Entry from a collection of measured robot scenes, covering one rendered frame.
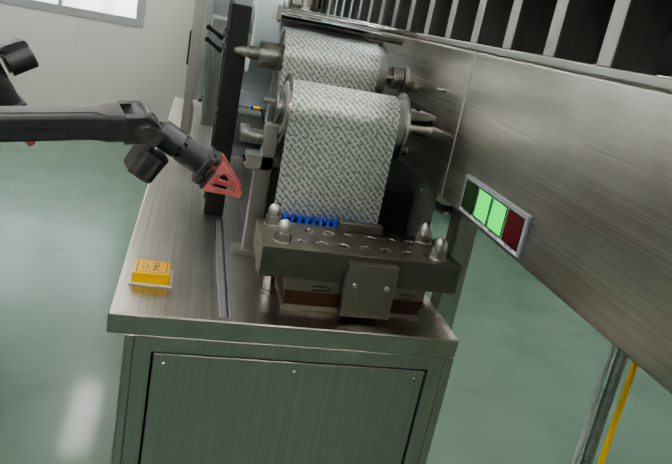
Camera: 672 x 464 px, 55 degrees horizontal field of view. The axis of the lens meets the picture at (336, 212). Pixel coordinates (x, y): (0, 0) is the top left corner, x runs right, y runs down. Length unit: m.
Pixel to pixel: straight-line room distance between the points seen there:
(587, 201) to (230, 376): 0.71
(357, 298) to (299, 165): 0.31
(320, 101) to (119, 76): 5.70
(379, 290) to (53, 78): 6.07
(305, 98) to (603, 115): 0.64
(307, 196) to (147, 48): 5.62
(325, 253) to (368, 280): 0.10
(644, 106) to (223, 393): 0.86
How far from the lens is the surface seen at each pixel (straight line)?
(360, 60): 1.60
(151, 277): 1.29
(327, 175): 1.38
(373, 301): 1.26
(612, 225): 0.87
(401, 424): 1.38
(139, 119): 1.26
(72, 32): 7.00
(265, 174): 1.44
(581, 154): 0.95
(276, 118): 1.37
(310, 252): 1.21
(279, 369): 1.25
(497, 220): 1.11
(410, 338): 1.27
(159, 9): 6.89
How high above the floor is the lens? 1.45
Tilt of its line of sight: 16 degrees down
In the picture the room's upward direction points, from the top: 11 degrees clockwise
